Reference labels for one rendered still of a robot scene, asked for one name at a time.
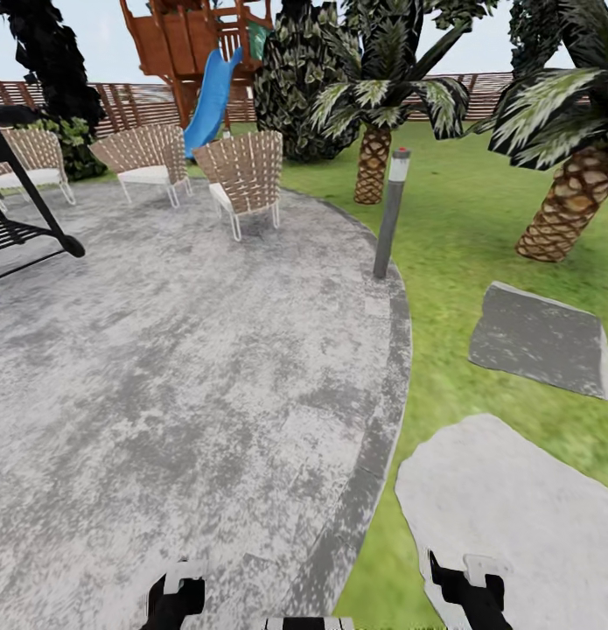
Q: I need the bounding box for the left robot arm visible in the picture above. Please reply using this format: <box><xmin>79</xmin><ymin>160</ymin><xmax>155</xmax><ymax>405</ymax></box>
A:
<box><xmin>142</xmin><ymin>560</ymin><xmax>213</xmax><ymax>630</ymax></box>

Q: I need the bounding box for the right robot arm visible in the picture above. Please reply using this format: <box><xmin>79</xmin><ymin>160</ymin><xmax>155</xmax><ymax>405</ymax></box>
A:
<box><xmin>430</xmin><ymin>552</ymin><xmax>515</xmax><ymax>630</ymax></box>

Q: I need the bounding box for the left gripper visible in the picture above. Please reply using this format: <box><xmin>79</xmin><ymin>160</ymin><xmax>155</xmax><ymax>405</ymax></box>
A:
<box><xmin>148</xmin><ymin>578</ymin><xmax>205</xmax><ymax>630</ymax></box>

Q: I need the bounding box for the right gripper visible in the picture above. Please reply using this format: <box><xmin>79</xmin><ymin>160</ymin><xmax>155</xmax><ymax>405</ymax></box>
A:
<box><xmin>430</xmin><ymin>552</ymin><xmax>504</xmax><ymax>621</ymax></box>

